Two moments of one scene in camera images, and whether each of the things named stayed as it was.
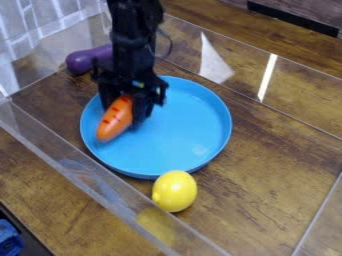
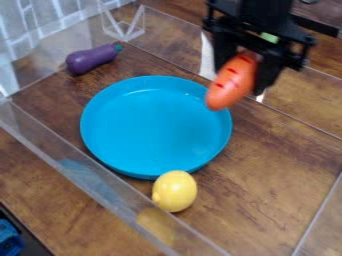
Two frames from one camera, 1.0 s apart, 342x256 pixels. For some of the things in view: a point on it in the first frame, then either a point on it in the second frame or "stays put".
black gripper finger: (113, 87) to (225, 42)
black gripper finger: (146, 94) to (268, 71)
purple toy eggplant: (81, 60) stays put
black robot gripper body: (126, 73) to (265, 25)
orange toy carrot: (115, 118) to (233, 81)
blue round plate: (181, 138) stays put
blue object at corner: (12, 243) stays put
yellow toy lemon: (174, 190) stays put
